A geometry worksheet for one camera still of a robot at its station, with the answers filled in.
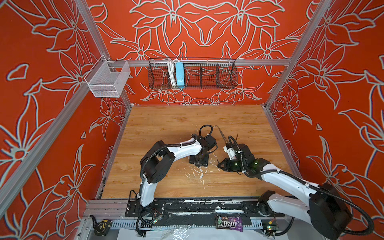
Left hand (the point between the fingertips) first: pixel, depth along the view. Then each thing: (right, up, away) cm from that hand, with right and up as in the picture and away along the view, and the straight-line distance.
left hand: (201, 163), depth 88 cm
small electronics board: (+31, -25, -20) cm, 45 cm away
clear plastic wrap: (-12, -26, -21) cm, 35 cm away
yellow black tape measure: (-47, -23, -22) cm, 57 cm away
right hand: (+7, +1, -8) cm, 10 cm away
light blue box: (-13, +53, +2) cm, 55 cm away
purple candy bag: (+10, -22, -20) cm, 31 cm away
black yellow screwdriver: (+25, +15, +12) cm, 32 cm away
